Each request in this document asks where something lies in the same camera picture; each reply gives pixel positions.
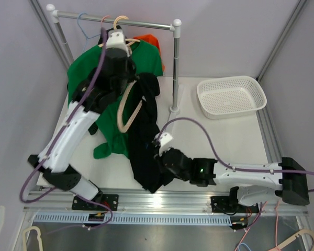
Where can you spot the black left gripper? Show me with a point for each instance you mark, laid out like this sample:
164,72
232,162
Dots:
132,77

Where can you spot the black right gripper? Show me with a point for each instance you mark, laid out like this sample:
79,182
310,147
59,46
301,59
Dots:
159,158

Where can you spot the black t shirt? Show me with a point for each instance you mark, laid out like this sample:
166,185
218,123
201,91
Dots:
141,134

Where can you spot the beige plastic hanger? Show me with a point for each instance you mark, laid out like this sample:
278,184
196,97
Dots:
128,41
126,112

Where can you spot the green t shirt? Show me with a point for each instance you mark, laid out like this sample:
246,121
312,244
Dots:
147,59

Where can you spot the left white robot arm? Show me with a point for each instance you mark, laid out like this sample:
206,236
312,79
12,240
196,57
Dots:
91,97

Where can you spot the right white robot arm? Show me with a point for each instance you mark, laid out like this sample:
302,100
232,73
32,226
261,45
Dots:
250,184

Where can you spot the orange t shirt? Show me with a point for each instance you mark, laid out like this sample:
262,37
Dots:
151,39

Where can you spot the blue hanger on floor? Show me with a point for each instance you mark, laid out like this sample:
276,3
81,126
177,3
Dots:
242,246

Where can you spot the beige hanger on floor right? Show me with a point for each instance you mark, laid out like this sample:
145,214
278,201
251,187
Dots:
289,240

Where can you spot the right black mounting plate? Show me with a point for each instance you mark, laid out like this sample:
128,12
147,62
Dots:
223,204

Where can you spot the black mounting plate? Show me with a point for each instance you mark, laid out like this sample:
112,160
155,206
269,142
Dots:
106,200
223,204

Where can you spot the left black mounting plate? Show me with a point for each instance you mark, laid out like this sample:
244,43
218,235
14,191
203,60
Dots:
106,200

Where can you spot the silver clothes rack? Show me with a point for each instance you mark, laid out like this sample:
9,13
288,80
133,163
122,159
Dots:
174,27

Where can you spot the white plastic basket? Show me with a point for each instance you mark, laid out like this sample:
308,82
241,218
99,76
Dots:
229,97

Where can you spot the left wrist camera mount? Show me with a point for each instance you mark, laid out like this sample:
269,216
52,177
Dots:
117,40

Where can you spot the white slotted cable duct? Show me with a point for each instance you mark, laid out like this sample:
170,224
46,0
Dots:
147,219

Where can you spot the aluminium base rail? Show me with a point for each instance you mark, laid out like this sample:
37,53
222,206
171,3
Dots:
136,201

